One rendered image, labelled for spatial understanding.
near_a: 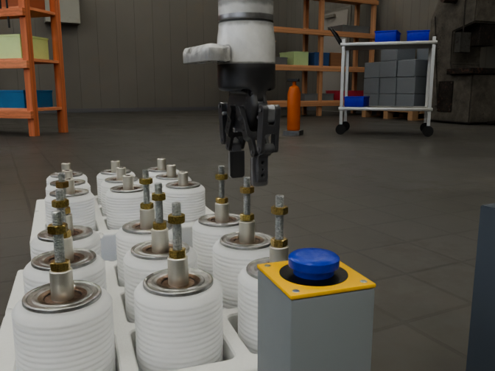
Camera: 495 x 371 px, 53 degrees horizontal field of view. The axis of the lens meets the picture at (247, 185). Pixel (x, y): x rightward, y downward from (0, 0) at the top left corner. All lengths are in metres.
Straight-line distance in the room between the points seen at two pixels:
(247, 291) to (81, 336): 0.18
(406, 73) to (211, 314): 7.86
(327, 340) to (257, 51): 0.37
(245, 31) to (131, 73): 10.85
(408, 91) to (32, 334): 7.91
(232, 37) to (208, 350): 0.36
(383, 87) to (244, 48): 8.06
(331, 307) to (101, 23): 11.12
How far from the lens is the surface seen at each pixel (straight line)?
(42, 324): 0.51
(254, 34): 0.63
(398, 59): 8.48
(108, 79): 11.34
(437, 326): 1.08
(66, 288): 0.53
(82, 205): 1.04
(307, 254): 0.40
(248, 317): 0.57
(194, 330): 0.53
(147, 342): 0.55
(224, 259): 0.66
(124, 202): 1.04
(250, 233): 0.68
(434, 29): 7.98
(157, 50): 11.65
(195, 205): 1.07
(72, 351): 0.52
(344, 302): 0.38
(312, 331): 0.38
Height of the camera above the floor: 0.46
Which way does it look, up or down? 11 degrees down
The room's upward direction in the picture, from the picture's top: straight up
